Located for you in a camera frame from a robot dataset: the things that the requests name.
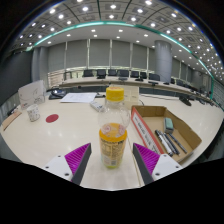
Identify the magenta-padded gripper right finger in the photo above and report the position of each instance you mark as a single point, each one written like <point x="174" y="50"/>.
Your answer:
<point x="148" y="160"/>

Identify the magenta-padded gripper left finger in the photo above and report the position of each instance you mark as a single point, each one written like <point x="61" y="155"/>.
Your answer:
<point x="78" y="158"/>

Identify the yellow-capped clear drink bottle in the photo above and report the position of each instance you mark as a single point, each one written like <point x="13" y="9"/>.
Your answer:
<point x="113" y="143"/>

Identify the black and silver marker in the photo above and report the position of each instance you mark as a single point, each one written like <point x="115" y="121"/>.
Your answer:
<point x="163" y="141"/>

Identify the black pen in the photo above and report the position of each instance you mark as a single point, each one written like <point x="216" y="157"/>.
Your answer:
<point x="178" y="143"/>
<point x="171" y="144"/>

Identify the open brown cardboard box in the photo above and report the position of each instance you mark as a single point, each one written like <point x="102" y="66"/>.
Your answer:
<point x="151" y="121"/>

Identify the teal board eraser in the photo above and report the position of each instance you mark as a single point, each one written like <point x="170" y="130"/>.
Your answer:
<point x="169" y="125"/>

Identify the flat round red coaster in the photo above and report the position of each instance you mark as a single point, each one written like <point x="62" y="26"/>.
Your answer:
<point x="52" y="118"/>

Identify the white printed paper sheet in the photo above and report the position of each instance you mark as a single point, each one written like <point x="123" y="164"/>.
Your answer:
<point x="78" y="97"/>

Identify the white patterned cup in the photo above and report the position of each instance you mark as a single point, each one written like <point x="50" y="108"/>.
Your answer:
<point x="33" y="112"/>

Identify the white paper ream box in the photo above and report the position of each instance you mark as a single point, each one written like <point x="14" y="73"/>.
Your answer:
<point x="31" y="94"/>

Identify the long curved conference desk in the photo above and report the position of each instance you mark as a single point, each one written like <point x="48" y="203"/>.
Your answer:
<point x="100" y="81"/>

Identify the group of black office chairs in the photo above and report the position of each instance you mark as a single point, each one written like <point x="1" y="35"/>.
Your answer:
<point x="101" y="72"/>

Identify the group of ceiling lights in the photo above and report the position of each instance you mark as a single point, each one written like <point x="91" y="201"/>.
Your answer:
<point x="85" y="9"/>

